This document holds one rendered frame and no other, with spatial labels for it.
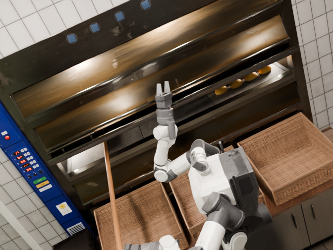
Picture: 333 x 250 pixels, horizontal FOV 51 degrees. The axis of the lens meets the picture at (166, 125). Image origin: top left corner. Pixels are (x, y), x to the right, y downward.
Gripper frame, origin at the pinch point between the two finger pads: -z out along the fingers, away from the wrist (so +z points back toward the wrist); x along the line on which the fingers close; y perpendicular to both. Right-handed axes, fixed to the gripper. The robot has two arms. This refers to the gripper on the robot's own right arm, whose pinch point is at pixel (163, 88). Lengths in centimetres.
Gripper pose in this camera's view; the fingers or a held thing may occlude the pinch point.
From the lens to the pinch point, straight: 181.2
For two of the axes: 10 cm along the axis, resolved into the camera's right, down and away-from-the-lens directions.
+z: 0.6, 9.6, 2.6
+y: -8.8, -0.7, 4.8
